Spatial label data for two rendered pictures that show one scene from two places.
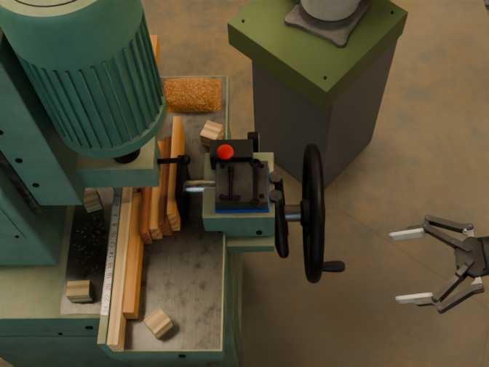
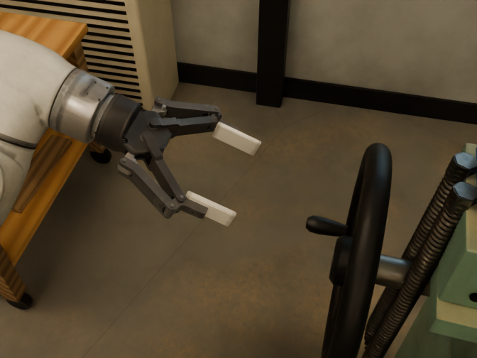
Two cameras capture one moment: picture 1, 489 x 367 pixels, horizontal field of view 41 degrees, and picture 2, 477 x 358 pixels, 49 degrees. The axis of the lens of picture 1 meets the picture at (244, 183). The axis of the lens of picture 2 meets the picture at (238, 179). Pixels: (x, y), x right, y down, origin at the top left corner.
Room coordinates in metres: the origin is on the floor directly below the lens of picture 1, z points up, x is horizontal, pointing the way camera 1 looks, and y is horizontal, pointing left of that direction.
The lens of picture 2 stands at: (0.93, -0.20, 1.35)
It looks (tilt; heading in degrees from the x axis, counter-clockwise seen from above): 49 degrees down; 192
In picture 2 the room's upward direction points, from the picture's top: straight up
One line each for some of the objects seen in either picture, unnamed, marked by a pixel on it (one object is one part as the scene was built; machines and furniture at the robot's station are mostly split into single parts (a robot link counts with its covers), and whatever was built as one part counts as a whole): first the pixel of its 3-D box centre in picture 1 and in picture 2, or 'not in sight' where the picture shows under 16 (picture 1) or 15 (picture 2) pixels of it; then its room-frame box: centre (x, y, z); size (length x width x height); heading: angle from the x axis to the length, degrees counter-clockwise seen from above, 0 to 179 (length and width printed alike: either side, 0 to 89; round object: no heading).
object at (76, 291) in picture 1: (80, 291); not in sight; (0.43, 0.34, 0.82); 0.04 x 0.03 x 0.04; 89
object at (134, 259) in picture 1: (143, 163); not in sight; (0.66, 0.20, 0.92); 0.62 x 0.02 x 0.04; 176
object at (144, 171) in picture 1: (120, 162); not in sight; (0.60, 0.22, 1.03); 0.14 x 0.07 x 0.09; 86
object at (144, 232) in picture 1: (148, 196); not in sight; (0.58, 0.19, 0.93); 0.18 x 0.02 x 0.06; 176
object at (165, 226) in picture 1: (168, 185); not in sight; (0.60, 0.15, 0.93); 0.19 x 0.02 x 0.05; 176
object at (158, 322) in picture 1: (158, 323); not in sight; (0.33, 0.17, 0.92); 0.04 x 0.03 x 0.04; 129
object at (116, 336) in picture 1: (129, 193); not in sight; (0.59, 0.22, 0.92); 0.60 x 0.02 x 0.05; 176
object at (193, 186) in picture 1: (198, 186); not in sight; (0.58, 0.09, 0.95); 0.09 x 0.07 x 0.09; 176
